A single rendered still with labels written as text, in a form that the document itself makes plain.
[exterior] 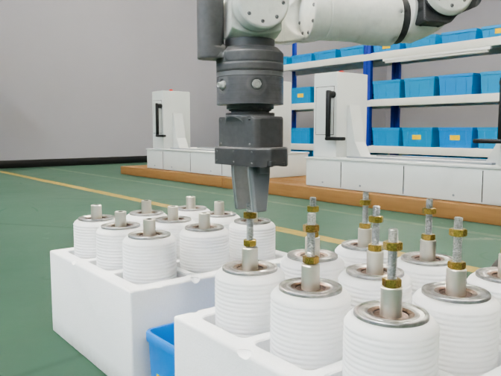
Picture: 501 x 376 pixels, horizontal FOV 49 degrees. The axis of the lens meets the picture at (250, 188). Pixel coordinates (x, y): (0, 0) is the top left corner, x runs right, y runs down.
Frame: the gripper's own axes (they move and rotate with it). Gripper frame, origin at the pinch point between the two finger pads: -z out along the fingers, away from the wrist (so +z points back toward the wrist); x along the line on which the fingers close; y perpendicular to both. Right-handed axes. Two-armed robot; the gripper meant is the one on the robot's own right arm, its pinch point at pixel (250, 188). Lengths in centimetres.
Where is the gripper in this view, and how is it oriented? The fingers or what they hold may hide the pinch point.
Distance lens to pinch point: 73.2
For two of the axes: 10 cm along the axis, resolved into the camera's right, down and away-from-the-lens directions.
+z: 0.0, -9.9, -1.1
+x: -6.0, -0.8, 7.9
